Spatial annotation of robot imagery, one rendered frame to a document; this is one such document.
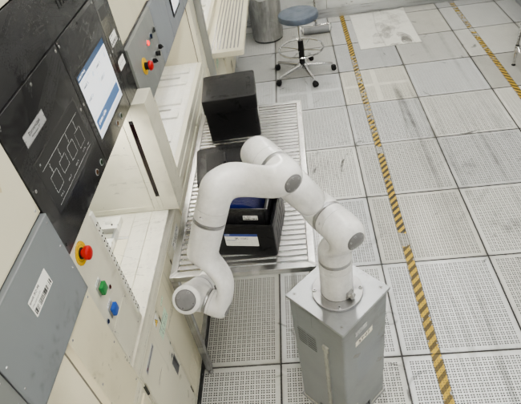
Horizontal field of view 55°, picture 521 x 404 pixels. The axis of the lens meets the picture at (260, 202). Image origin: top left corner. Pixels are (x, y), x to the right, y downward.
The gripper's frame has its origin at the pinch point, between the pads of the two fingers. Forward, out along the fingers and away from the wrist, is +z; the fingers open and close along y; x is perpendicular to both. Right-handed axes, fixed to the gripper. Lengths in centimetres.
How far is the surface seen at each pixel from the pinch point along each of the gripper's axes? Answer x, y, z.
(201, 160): 36, 37, 73
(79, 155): 38, 32, -36
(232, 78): 39, 84, 105
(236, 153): 21, 44, 76
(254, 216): -3.5, 21.3, 28.5
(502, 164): -135, 80, 201
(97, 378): 17.3, -25.7, -38.9
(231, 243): 4.1, 7.5, 34.0
